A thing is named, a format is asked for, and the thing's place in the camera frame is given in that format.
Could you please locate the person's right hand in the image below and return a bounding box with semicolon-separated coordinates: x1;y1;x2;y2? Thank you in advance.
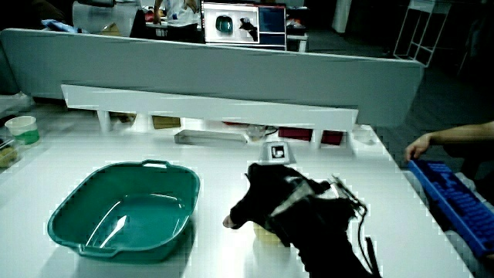
222;141;333;248

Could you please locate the yellow sponge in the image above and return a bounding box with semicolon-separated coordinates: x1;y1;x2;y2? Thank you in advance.
252;222;283;245

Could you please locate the person's right forearm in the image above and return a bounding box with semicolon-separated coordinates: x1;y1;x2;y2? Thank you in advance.
266;185;384;278

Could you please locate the another person's forearm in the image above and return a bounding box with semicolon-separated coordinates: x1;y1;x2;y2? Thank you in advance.
428;120;494;147

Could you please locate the white desk shelf riser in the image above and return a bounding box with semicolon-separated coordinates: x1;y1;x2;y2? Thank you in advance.
60;83;360;150

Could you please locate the white desk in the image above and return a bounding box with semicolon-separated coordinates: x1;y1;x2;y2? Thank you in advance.
0;103;476;278

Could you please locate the silver metal tray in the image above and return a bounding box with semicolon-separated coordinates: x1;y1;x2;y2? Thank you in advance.
174;129;249;148

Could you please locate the green plastic basin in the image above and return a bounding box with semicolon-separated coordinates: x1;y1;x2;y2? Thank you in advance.
46;159;201;264

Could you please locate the grey partition panel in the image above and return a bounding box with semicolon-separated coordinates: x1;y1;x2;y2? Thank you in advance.
0;28;425;128

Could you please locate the computer monitor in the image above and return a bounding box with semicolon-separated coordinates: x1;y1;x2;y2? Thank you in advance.
200;1;288;51

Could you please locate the blue plastic crate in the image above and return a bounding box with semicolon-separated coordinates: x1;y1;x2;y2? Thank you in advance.
407;158;494;259

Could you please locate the white and green paper cup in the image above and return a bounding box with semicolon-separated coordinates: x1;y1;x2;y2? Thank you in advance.
4;115;41;147

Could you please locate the clear food container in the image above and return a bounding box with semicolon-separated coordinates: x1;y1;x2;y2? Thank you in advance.
0;137;21;169

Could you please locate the blue cloth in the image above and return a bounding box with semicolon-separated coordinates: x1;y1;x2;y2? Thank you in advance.
41;19;90;36

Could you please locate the clear plastic bag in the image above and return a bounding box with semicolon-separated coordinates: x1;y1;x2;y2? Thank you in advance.
0;91;36;117

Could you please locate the black cable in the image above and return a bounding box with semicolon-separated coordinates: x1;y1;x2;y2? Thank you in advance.
330;175;382;277

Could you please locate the white metal rack frame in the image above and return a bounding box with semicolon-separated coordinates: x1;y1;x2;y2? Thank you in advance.
393;0;453;68

